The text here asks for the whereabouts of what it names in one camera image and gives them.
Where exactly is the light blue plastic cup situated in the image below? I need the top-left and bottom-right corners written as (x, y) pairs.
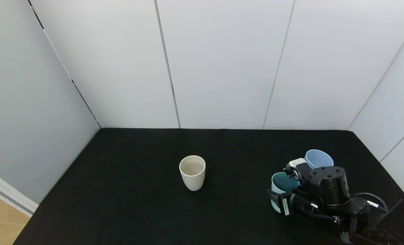
top-left (304, 149), bottom-right (334, 170)

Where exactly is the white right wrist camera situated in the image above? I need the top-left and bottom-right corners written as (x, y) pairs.
top-left (285, 158), bottom-right (312, 178)

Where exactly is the black table cloth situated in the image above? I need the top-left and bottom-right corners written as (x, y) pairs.
top-left (14, 128), bottom-right (404, 245)

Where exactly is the teal plastic cup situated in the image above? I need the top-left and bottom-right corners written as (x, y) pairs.
top-left (271, 172), bottom-right (300, 213)

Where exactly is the black cable with white label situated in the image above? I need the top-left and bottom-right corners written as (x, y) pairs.
top-left (301, 192), bottom-right (389, 220)

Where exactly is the cream plastic cup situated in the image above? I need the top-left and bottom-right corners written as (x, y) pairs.
top-left (179, 155), bottom-right (206, 191)

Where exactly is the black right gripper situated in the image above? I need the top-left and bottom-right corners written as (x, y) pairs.
top-left (267, 188), bottom-right (308, 217)

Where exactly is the white panel frame rail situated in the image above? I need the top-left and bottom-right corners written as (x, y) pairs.
top-left (0, 166), bottom-right (39, 217)

